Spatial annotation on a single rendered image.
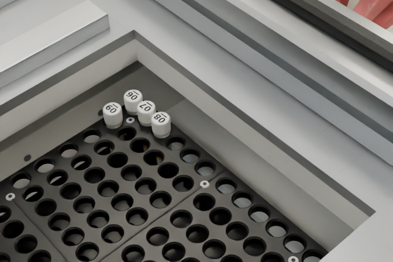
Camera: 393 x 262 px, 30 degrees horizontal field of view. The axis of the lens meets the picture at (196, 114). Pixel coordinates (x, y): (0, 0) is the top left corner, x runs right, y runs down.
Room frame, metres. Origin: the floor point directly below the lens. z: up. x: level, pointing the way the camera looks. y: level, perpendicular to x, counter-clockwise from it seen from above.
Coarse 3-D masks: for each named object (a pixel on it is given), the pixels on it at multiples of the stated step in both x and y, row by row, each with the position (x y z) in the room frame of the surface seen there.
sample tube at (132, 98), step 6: (132, 90) 0.35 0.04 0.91; (126, 96) 0.34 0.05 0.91; (132, 96) 0.34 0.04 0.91; (138, 96) 0.34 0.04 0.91; (126, 102) 0.34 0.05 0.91; (132, 102) 0.34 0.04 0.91; (138, 102) 0.34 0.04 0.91; (126, 108) 0.34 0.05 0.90; (132, 108) 0.34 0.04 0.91; (132, 114) 0.34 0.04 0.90
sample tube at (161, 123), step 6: (156, 114) 0.33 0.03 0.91; (162, 114) 0.33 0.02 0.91; (156, 120) 0.32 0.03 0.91; (162, 120) 0.32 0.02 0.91; (168, 120) 0.32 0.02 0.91; (156, 126) 0.32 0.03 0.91; (162, 126) 0.32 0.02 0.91; (168, 126) 0.32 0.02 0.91; (156, 132) 0.32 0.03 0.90; (162, 132) 0.32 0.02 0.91; (168, 132) 0.33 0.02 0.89; (162, 138) 0.32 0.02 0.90
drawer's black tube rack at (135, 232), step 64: (128, 128) 0.33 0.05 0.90; (0, 192) 0.28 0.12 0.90; (64, 192) 0.28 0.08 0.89; (128, 192) 0.27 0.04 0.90; (192, 192) 0.27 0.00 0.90; (0, 256) 0.24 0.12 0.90; (64, 256) 0.23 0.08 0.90; (128, 256) 0.25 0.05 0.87; (192, 256) 0.23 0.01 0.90; (256, 256) 0.23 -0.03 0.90
